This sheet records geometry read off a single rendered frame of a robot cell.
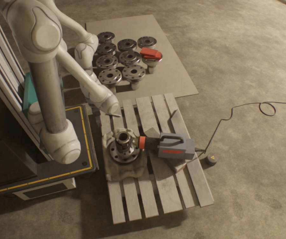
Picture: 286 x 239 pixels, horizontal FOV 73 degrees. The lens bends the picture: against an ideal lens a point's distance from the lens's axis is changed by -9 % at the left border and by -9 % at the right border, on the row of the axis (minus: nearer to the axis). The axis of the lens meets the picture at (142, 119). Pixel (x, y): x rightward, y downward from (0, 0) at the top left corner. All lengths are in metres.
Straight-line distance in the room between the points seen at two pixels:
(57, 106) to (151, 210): 1.11
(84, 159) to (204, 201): 0.98
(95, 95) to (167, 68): 1.90
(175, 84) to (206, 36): 1.33
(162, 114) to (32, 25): 1.66
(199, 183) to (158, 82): 1.37
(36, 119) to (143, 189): 1.00
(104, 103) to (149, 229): 1.12
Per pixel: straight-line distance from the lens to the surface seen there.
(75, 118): 1.96
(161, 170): 1.81
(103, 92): 1.07
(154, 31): 3.63
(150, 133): 1.88
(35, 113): 1.17
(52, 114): 0.93
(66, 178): 1.69
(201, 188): 1.78
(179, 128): 2.01
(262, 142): 2.44
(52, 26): 0.68
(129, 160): 1.79
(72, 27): 1.46
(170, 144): 1.63
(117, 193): 1.74
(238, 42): 3.77
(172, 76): 2.74
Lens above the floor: 1.80
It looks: 53 degrees down
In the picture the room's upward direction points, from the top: straight up
